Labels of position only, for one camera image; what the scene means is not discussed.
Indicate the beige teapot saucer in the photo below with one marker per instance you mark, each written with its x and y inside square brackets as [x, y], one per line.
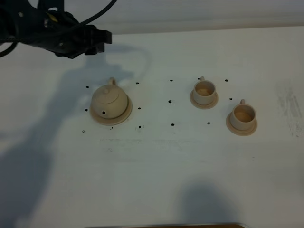
[113, 113]

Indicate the beige front teacup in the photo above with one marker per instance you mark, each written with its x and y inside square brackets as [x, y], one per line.
[243, 116]

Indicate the beige rear teacup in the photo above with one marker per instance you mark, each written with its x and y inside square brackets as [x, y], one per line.
[204, 90]

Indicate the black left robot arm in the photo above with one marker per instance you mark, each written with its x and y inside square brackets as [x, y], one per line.
[8, 27]

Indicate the beige cup saucer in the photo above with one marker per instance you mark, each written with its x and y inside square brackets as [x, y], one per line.
[204, 105]
[235, 131]

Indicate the beige front cup saucer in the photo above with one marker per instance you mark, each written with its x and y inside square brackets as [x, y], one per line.
[235, 131]

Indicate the beige teacup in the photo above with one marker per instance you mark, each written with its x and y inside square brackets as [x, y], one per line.
[243, 116]
[204, 90]

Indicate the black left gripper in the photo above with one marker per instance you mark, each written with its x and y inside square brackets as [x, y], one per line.
[60, 33]

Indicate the beige teapot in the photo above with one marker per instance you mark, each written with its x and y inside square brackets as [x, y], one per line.
[109, 92]

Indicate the beige rear cup saucer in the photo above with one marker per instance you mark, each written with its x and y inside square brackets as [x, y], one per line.
[204, 105]

